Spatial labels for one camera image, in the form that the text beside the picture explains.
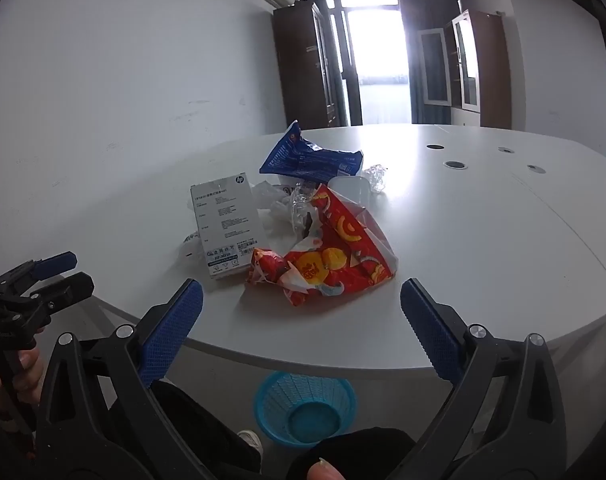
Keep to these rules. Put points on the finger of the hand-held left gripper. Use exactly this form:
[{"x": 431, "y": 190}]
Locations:
[
  {"x": 70, "y": 287},
  {"x": 58, "y": 261}
]

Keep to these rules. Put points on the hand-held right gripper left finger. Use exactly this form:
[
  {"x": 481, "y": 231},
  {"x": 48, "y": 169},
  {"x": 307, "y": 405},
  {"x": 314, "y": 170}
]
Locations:
[{"x": 170, "y": 330}]

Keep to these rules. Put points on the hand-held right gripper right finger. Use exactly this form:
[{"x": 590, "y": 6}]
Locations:
[{"x": 430, "y": 330}]

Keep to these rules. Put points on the blue plastic basket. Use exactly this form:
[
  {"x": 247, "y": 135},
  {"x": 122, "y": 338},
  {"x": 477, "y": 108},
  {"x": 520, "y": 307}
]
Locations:
[{"x": 283, "y": 400}]

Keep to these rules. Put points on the white cup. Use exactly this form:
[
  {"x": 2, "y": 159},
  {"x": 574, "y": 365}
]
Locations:
[{"x": 350, "y": 187}]

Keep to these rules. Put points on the blue snack packet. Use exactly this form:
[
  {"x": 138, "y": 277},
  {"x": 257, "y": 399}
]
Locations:
[{"x": 303, "y": 157}]

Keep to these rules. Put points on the person's left hand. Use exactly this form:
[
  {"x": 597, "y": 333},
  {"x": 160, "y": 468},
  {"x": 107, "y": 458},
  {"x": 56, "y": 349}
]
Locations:
[{"x": 30, "y": 370}]

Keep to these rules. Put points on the person's right hand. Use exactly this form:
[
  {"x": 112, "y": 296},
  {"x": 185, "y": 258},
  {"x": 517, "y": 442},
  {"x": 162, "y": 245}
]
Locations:
[{"x": 324, "y": 471}]

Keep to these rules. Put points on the printed white plastic bag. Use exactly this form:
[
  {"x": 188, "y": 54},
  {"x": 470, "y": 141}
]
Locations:
[{"x": 189, "y": 245}]

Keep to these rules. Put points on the white table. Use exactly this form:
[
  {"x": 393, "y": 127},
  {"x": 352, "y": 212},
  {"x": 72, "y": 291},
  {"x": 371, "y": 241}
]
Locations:
[{"x": 483, "y": 260}]

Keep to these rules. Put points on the white cardboard box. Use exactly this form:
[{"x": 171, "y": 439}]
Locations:
[{"x": 225, "y": 220}]

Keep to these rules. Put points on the red printed snack bag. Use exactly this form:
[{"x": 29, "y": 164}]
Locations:
[{"x": 333, "y": 255}]

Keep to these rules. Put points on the white shoe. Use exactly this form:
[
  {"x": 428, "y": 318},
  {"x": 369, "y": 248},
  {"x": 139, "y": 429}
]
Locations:
[{"x": 250, "y": 441}]

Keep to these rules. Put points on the brown glass-door cabinet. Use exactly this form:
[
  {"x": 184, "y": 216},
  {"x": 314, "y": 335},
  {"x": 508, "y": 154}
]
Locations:
[{"x": 490, "y": 70}]

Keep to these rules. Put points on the glass balcony door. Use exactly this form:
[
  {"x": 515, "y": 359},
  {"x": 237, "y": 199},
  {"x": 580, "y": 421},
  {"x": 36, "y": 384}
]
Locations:
[{"x": 378, "y": 60}]

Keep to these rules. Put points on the brown wooden cabinet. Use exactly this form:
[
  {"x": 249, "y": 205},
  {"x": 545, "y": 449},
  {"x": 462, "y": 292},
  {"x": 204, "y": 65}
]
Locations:
[{"x": 295, "y": 65}]

